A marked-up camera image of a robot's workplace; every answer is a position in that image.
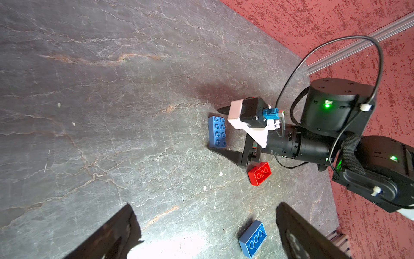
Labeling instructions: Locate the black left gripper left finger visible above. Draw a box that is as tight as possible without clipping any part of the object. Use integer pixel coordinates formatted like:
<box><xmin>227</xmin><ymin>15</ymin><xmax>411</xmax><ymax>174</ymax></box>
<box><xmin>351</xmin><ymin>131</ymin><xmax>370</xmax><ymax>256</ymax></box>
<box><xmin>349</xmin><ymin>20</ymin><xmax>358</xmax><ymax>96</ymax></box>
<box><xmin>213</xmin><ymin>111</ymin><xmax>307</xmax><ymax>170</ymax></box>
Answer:
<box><xmin>66</xmin><ymin>204</ymin><xmax>142</xmax><ymax>259</ymax></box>

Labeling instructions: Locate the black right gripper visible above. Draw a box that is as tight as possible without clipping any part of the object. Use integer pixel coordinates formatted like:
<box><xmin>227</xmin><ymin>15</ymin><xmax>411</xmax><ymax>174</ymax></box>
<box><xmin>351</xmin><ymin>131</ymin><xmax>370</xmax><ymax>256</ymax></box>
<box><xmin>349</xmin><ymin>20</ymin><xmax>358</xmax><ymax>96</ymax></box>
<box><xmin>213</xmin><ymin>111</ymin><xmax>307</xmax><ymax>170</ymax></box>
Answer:
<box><xmin>208</xmin><ymin>106</ymin><xmax>333</xmax><ymax>167</ymax></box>

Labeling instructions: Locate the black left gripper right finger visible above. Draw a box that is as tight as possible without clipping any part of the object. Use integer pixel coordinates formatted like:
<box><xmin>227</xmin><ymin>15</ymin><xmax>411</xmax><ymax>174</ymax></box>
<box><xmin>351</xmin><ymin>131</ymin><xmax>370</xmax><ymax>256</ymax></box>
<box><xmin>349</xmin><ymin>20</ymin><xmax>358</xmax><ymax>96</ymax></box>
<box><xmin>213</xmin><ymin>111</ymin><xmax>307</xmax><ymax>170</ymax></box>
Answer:
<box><xmin>276</xmin><ymin>202</ymin><xmax>348</xmax><ymax>259</ymax></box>

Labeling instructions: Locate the blue lego brick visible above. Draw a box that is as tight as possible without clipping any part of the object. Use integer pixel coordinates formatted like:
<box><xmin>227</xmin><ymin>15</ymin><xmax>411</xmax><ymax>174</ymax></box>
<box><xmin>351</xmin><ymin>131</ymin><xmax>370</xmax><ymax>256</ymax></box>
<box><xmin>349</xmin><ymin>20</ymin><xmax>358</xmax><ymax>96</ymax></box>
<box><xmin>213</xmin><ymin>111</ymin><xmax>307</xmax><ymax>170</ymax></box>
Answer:
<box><xmin>208</xmin><ymin>115</ymin><xmax>226</xmax><ymax>148</ymax></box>
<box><xmin>239</xmin><ymin>220</ymin><xmax>267</xmax><ymax>259</ymax></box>

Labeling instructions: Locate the red lego brick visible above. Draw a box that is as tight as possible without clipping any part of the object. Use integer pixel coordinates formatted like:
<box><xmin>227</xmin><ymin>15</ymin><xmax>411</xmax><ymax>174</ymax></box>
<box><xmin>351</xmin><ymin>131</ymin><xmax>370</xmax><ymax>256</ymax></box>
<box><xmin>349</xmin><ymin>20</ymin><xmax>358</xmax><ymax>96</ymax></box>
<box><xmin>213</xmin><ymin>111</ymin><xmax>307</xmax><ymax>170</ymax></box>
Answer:
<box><xmin>248</xmin><ymin>162</ymin><xmax>272</xmax><ymax>186</ymax></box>

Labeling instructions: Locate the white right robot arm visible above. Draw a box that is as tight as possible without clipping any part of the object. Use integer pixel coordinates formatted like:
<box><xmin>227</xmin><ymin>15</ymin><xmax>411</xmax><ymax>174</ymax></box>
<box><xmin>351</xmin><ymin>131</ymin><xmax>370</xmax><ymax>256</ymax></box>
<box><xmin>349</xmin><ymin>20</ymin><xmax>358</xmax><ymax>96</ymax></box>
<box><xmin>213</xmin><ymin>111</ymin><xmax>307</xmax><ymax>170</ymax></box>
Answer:
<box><xmin>208</xmin><ymin>78</ymin><xmax>414</xmax><ymax>219</ymax></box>

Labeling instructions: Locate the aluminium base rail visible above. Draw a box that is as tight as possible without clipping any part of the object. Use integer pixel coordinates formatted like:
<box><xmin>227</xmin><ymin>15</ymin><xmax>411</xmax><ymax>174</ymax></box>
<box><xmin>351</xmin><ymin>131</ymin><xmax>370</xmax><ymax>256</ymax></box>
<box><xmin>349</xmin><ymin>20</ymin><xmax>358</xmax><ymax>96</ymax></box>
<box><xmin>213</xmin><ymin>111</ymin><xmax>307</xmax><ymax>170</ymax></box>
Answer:
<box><xmin>326</xmin><ymin>230</ymin><xmax>352</xmax><ymax>259</ymax></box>

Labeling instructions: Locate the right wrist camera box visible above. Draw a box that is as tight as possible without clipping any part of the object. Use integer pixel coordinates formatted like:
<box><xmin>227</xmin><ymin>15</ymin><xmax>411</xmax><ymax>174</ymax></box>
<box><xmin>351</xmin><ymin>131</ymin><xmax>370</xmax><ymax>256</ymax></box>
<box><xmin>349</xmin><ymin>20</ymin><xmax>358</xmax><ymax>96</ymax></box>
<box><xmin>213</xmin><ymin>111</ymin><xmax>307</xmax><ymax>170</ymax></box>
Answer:
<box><xmin>227</xmin><ymin>97</ymin><xmax>281</xmax><ymax>148</ymax></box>

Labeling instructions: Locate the aluminium corner post right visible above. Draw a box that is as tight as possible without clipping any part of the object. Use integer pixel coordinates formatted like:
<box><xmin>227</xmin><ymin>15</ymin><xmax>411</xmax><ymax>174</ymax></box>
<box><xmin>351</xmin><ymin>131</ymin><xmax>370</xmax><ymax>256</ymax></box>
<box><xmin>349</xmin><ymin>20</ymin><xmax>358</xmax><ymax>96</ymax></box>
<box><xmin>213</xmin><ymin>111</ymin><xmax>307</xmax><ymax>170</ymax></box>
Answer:
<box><xmin>308</xmin><ymin>12</ymin><xmax>414</xmax><ymax>75</ymax></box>

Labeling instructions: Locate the black camera cable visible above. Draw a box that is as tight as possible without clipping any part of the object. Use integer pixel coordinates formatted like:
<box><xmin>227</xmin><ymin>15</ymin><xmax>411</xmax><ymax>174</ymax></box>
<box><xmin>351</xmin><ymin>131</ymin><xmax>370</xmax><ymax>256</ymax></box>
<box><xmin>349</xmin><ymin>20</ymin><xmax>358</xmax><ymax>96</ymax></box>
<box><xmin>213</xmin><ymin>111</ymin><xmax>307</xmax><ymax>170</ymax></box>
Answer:
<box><xmin>274</xmin><ymin>35</ymin><xmax>384</xmax><ymax>172</ymax></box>

